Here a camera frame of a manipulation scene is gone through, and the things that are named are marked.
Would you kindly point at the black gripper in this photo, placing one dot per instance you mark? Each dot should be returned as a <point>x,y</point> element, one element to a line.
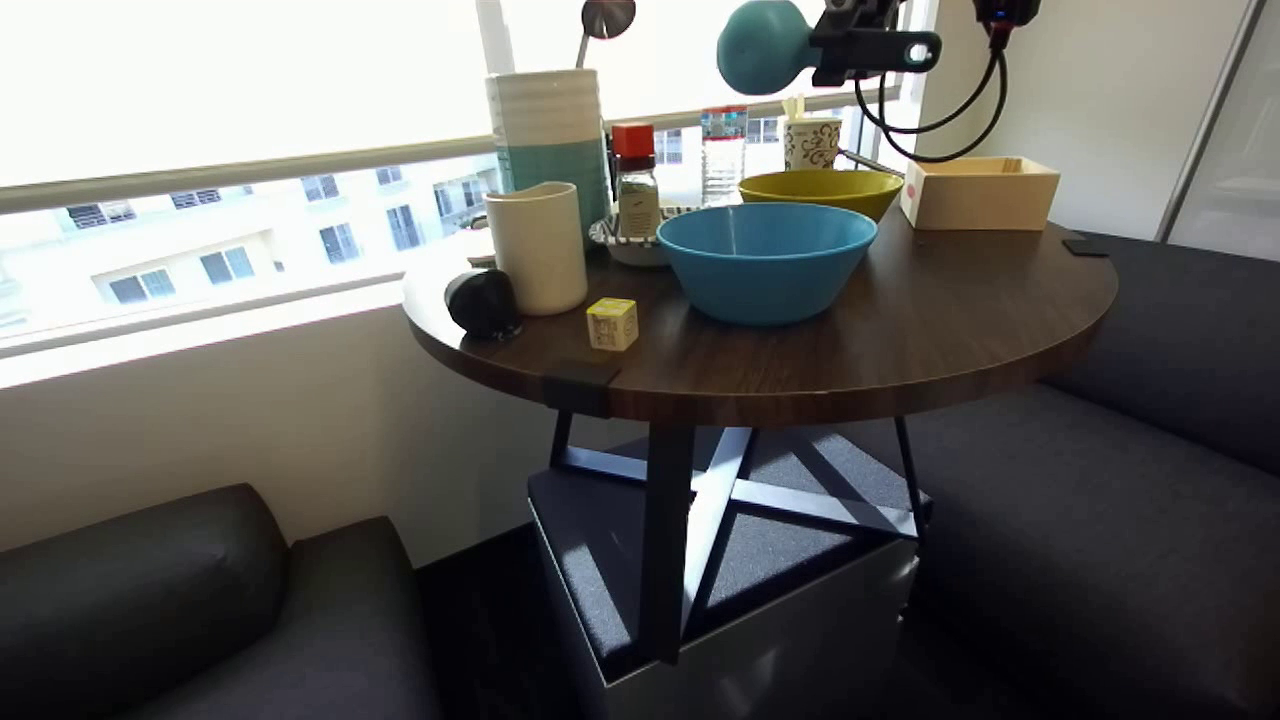
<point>896,45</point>

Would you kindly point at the blue plastic ladle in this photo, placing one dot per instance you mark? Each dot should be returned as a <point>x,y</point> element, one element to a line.
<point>761,45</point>

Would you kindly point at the yellow plastic bowl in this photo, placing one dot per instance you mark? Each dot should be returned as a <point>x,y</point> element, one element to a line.
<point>824,192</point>

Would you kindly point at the blue plastic bowl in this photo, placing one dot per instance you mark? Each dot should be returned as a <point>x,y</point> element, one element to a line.
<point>764,275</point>

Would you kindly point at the floral patterned cup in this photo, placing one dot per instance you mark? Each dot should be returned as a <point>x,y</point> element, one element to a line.
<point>811,143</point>

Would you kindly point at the clear plastic water bottle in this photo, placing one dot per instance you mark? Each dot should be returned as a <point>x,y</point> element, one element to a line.
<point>721,147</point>

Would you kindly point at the white roller window blind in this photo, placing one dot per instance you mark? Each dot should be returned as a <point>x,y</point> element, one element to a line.
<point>664,41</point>
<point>241,83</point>

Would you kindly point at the light wooden box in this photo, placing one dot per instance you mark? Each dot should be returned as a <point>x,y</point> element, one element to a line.
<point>986,201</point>

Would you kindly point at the metal spoon in canister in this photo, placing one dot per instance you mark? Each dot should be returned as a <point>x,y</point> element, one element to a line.
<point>604,17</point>

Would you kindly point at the red lidded spice jar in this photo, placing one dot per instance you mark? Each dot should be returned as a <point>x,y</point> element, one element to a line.
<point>634,165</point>

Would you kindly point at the small glass dish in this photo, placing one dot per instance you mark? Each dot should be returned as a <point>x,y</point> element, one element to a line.
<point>626,250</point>

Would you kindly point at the round dark wooden table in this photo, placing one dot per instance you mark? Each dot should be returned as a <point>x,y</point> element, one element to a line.
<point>935,320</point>

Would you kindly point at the white and teal striped canister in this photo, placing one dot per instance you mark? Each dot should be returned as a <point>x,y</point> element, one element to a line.
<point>546,127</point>

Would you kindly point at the small yellow cube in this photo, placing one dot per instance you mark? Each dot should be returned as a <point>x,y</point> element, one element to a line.
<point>612,324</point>

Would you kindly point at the plain cream cup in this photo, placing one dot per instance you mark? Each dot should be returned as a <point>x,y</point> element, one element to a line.
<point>537,253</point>

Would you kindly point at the dark grey fabric sofa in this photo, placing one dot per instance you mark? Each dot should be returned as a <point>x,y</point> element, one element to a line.
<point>1134,533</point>

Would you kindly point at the black leather armchair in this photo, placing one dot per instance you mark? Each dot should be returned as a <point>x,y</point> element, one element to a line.
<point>160,615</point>

